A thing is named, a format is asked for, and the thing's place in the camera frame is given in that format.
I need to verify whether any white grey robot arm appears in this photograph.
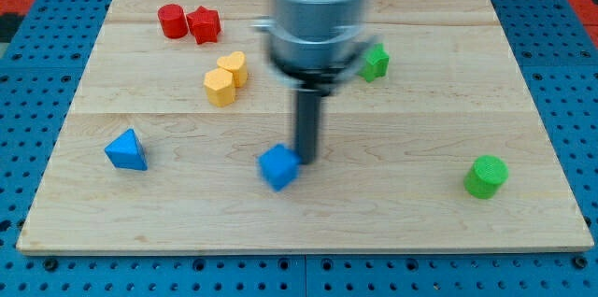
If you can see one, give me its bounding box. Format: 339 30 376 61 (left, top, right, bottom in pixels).
256 0 372 96

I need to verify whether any blue triangle block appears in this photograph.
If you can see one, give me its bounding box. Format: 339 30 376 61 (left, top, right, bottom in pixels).
104 128 148 171

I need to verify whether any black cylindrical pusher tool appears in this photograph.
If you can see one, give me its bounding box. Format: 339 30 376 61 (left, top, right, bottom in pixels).
294 89 321 164

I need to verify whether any red cylinder block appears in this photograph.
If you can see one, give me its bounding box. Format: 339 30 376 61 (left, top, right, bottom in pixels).
157 4 188 39

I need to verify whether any green star block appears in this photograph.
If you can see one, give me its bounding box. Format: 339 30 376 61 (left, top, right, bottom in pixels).
359 43 390 82

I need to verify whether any green cylinder block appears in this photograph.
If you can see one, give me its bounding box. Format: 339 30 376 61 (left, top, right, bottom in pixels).
463 155 509 199

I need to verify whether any blue cube block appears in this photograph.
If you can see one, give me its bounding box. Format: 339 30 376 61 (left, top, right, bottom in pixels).
258 144 301 191

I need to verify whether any yellow hexagon block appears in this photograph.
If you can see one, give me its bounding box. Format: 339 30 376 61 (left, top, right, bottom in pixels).
204 68 236 107

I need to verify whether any wooden board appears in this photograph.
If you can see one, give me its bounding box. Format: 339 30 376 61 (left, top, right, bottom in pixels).
17 0 594 256

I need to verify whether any yellow heart block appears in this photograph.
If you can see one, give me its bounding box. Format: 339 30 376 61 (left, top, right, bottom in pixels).
217 51 249 88

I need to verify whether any red star block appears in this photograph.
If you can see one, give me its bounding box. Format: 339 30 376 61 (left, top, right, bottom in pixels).
186 6 221 45

